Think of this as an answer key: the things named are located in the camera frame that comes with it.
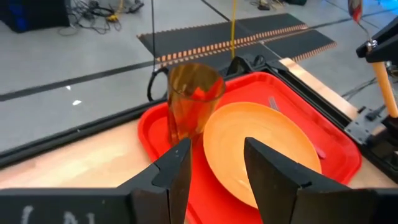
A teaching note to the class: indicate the amber plastic cup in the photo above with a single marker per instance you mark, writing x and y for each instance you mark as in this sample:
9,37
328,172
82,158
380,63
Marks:
192,105

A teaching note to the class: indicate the red plastic tray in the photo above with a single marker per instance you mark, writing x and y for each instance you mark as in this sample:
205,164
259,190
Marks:
335,146

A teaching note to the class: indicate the black metal table frame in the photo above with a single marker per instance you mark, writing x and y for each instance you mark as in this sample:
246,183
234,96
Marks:
77,132

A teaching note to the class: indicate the black case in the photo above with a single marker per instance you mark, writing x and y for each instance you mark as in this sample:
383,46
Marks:
31,15

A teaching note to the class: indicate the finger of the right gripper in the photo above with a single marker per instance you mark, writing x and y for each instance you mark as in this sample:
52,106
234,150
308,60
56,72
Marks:
382,53
388,32

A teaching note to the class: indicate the grey metal bracket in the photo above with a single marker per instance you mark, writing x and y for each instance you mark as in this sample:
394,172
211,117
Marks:
357,129

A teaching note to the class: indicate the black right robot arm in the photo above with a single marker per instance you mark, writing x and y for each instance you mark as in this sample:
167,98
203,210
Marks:
393,137

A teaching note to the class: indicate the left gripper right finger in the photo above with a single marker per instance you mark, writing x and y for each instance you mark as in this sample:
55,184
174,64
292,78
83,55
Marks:
280,193

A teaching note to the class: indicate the black hazard-striped floor mat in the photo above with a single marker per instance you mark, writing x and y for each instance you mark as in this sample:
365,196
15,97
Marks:
304,43
202,40

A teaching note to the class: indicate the orange plate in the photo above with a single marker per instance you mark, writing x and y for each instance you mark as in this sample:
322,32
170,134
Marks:
242,133

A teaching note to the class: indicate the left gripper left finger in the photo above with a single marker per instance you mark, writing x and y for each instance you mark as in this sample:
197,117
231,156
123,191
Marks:
177,174

